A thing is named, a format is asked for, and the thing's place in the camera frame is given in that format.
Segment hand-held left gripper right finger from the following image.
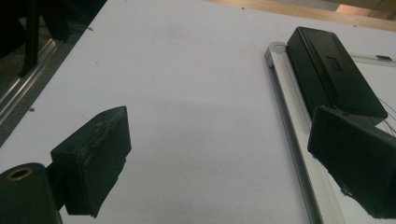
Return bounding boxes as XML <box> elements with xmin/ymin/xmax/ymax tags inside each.
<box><xmin>307</xmin><ymin>105</ymin><xmax>396</xmax><ymax>219</ymax></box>

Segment black whiteboard eraser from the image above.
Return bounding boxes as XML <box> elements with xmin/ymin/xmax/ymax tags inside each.
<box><xmin>286</xmin><ymin>26</ymin><xmax>389</xmax><ymax>126</ymax></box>

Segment metal floor rail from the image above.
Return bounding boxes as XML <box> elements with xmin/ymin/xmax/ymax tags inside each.
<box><xmin>0</xmin><ymin>38</ymin><xmax>64</xmax><ymax>125</ymax></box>

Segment whiteboard with aluminium frame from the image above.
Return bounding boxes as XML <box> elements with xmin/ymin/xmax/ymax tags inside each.
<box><xmin>264</xmin><ymin>41</ymin><xmax>396</xmax><ymax>224</ymax></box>

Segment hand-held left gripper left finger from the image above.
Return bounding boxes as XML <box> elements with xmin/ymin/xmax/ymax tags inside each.
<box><xmin>46</xmin><ymin>105</ymin><xmax>133</xmax><ymax>218</ymax></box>

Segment black metal stand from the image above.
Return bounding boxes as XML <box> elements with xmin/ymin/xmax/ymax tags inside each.
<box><xmin>18</xmin><ymin>0</ymin><xmax>42</xmax><ymax>78</ymax></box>

